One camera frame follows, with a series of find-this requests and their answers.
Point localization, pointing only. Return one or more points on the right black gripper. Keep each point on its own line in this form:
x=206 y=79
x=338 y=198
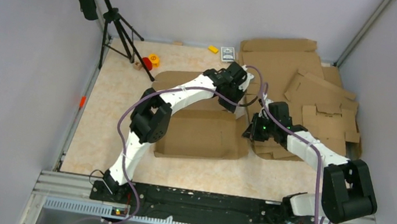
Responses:
x=252 y=132

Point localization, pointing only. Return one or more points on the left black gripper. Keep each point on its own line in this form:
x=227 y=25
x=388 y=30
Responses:
x=227 y=105

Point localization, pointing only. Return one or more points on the cardboard box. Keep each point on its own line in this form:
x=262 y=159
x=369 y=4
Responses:
x=205 y=130

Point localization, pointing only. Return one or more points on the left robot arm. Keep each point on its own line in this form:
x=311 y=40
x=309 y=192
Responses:
x=150 y=116

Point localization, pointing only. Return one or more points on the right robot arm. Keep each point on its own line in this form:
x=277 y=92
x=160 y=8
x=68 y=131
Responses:
x=346 y=191

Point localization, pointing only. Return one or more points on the small printed card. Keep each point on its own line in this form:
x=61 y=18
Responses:
x=227 y=54

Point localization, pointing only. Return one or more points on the yellow block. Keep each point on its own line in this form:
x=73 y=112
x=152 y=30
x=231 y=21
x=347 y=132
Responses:
x=213 y=49

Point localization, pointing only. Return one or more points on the stack of cardboard blanks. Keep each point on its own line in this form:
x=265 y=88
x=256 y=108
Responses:
x=313 y=92

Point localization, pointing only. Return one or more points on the yellow round toy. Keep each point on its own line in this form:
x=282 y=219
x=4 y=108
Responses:
x=154 y=59

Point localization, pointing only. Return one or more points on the red round toy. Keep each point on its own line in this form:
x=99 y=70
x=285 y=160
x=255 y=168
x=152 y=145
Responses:
x=148 y=64

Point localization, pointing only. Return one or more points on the small wooden block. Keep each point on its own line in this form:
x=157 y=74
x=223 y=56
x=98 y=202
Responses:
x=137 y=66

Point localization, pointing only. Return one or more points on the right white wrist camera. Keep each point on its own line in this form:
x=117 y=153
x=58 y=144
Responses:
x=265 y=102

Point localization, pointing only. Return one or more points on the wooden block at wall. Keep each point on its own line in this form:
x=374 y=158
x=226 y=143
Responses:
x=177 y=43

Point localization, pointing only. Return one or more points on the orange clip on frame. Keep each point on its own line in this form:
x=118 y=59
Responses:
x=82 y=102

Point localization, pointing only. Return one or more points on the black camera tripod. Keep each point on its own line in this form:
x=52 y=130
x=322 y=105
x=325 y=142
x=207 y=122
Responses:
x=125 y=31

